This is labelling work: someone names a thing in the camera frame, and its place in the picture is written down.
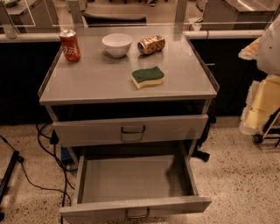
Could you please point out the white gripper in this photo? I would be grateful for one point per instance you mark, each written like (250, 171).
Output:
(270, 53)

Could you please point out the green and yellow sponge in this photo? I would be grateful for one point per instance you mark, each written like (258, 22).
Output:
(147, 77)

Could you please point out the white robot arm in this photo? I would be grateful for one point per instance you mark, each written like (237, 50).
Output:
(268, 59)

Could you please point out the closed upper drawer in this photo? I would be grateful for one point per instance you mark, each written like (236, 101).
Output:
(130, 130)

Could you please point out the grey metal drawer cabinet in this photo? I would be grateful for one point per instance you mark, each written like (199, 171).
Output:
(99, 86)

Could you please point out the open middle drawer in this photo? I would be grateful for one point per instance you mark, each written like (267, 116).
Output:
(118, 188)

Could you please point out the black wheeled cart base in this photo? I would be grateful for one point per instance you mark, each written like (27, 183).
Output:
(269, 131)

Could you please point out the gold crushed can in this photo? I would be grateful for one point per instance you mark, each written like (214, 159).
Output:
(150, 45)

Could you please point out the white bowl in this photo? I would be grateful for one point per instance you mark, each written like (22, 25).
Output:
(117, 45)

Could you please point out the red soda can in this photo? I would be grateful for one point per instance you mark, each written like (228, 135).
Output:
(69, 43)

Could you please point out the black stand on left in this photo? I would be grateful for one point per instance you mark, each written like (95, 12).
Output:
(7, 175)

